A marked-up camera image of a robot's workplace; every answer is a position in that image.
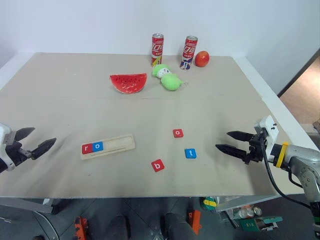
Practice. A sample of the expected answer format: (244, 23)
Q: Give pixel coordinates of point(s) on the green plush doll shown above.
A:
(170, 80)

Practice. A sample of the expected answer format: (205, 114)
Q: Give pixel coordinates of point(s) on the blue letter tile o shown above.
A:
(97, 146)

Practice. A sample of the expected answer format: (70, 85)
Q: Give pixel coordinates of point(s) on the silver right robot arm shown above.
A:
(300, 160)

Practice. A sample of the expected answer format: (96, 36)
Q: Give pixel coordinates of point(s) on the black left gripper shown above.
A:
(17, 152)

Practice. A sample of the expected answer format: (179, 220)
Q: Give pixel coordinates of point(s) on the red watermelon slice toy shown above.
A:
(128, 82)

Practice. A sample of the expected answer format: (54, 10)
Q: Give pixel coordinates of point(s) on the beige table mat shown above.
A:
(125, 115)

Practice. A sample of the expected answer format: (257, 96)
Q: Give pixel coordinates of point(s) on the red can with yellow base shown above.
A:
(157, 50)

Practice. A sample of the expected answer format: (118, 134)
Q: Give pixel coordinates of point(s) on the green cardboard box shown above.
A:
(252, 225)

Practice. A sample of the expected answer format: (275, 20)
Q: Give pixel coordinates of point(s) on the red letter tile b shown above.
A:
(157, 165)

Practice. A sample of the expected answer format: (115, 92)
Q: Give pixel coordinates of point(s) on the dark rounded shape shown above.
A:
(122, 227)
(178, 227)

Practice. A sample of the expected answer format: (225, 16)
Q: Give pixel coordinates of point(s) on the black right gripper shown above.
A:
(257, 150)

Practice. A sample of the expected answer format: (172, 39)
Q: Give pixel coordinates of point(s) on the blue letter tile t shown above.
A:
(190, 153)

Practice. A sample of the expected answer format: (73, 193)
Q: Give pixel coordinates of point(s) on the red letter tile o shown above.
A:
(178, 133)

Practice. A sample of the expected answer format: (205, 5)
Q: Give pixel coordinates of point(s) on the red apple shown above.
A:
(202, 59)

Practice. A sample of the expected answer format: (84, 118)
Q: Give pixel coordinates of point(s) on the red can with blue base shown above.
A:
(188, 53)

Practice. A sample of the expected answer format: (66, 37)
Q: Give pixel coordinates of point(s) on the green yellow clamp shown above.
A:
(209, 203)

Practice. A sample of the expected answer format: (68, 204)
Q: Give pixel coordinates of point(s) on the wooden letter tray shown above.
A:
(120, 143)

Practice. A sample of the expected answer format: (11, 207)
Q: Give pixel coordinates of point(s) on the red letter tile r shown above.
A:
(86, 148)

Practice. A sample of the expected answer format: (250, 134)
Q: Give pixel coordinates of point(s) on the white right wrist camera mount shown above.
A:
(269, 130)

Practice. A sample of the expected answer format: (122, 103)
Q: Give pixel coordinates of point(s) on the orange black tool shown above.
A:
(195, 222)
(81, 228)

